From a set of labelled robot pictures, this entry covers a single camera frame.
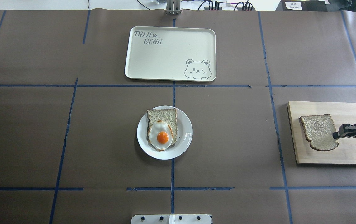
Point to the bread slice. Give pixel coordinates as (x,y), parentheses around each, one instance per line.
(318,130)
(169,116)

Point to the cream bear serving tray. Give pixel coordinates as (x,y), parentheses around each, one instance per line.
(171,53)

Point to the black power strip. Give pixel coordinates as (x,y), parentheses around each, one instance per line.
(215,5)

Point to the bamboo cutting board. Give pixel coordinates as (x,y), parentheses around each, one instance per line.
(341,113)

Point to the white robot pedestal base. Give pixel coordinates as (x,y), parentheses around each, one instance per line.
(172,219)

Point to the fried egg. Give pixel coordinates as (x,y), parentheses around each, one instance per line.
(160,135)

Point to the aluminium camera post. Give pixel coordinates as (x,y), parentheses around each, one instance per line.
(173,7)

